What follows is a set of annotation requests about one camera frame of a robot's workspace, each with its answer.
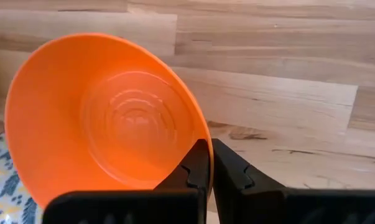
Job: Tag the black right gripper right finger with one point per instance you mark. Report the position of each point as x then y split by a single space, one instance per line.
237 193

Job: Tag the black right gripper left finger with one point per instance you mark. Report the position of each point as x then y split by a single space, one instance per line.
174 205

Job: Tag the orange plastic bowl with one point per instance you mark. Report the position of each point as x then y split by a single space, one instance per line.
81 109

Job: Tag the yellow blue floral ceramic bowl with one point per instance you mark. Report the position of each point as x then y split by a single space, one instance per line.
7 186

